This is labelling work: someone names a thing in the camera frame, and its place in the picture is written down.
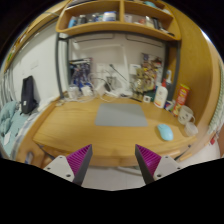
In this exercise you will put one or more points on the grey mouse pad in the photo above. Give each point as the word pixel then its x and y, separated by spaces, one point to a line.
pixel 120 115

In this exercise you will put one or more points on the green striped white cloth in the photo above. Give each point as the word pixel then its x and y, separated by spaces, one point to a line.
pixel 218 113

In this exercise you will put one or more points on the white red-capped lotion bottle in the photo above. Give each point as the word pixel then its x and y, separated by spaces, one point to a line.
pixel 161 96

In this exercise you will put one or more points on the wooden shelf unit with items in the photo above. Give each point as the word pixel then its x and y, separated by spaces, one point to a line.
pixel 116 26

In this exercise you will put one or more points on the white mug with face print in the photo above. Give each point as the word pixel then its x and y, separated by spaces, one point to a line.
pixel 185 115

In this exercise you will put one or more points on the flat black strip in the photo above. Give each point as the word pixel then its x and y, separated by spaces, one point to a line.
pixel 136 99

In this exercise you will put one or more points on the small white cube clock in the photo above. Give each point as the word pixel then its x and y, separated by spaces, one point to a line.
pixel 147 98

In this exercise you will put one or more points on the black backpack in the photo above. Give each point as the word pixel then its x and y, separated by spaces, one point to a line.
pixel 28 95

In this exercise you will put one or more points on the clear plastic bag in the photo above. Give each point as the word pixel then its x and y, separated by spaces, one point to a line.
pixel 74 92

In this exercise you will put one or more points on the teal bed blanket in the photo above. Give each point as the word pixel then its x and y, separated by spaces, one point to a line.
pixel 10 126

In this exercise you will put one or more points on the light blue computer mouse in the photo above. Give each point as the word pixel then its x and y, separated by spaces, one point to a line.
pixel 165 132

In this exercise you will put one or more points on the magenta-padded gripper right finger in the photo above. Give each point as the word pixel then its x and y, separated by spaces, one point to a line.
pixel 165 166

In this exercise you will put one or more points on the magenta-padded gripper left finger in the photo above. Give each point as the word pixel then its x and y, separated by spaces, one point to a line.
pixel 61 166

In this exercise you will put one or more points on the metal cup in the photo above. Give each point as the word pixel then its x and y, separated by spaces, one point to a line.
pixel 111 83

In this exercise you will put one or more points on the white power adapter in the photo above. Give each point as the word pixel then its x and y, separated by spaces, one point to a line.
pixel 86 91

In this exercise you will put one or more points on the blue white small pack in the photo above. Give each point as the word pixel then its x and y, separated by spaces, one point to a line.
pixel 169 105

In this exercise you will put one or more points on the red yellow chips can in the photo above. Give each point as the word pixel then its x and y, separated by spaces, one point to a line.
pixel 181 98

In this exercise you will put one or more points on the blue robot model box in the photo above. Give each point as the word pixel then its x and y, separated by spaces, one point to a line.
pixel 80 75

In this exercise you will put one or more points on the brown tree-creature figurine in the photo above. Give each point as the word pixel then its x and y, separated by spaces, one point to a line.
pixel 140 83

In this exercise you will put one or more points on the colourful printed box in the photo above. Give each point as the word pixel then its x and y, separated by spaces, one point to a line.
pixel 152 68

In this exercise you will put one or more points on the clear plastic container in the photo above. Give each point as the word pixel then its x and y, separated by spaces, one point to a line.
pixel 191 129

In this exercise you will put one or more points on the dark green box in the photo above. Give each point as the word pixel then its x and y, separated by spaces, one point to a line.
pixel 153 93

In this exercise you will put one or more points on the white desk lamp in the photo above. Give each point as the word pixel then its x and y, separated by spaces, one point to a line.
pixel 125 93

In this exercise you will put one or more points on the white wall socket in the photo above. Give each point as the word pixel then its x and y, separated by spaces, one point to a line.
pixel 112 67
pixel 101 69

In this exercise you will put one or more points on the white wall box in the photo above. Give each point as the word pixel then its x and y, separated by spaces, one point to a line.
pixel 134 69

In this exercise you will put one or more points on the blue spray bottle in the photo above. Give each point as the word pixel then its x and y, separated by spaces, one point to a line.
pixel 169 80

